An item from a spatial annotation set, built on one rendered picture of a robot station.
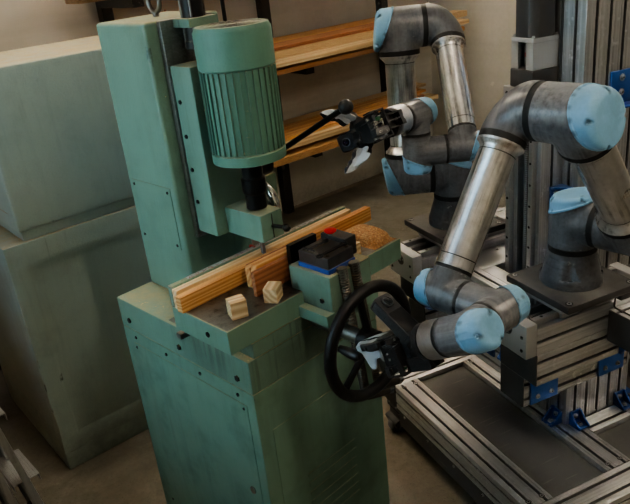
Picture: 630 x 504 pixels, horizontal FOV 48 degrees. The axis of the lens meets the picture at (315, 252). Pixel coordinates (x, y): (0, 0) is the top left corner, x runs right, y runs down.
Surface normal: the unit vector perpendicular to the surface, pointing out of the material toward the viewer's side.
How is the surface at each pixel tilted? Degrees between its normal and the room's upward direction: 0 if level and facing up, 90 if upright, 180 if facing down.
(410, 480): 0
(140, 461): 0
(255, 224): 90
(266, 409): 90
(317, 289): 90
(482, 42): 90
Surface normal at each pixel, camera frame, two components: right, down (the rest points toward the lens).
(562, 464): -0.10, -0.91
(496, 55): -0.76, 0.33
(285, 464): 0.71, 0.22
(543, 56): 0.43, 0.33
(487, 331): 0.55, -0.23
